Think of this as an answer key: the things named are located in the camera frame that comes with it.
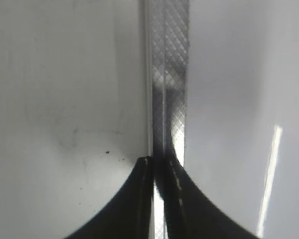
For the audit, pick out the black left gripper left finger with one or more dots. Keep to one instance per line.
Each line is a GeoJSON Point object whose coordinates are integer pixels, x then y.
{"type": "Point", "coordinates": [119, 206]}

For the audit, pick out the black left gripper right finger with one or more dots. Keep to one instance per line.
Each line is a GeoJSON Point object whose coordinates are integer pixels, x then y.
{"type": "Point", "coordinates": [189, 214]}

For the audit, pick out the white whiteboard with aluminium frame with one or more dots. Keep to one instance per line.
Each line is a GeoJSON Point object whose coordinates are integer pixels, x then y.
{"type": "Point", "coordinates": [89, 86]}

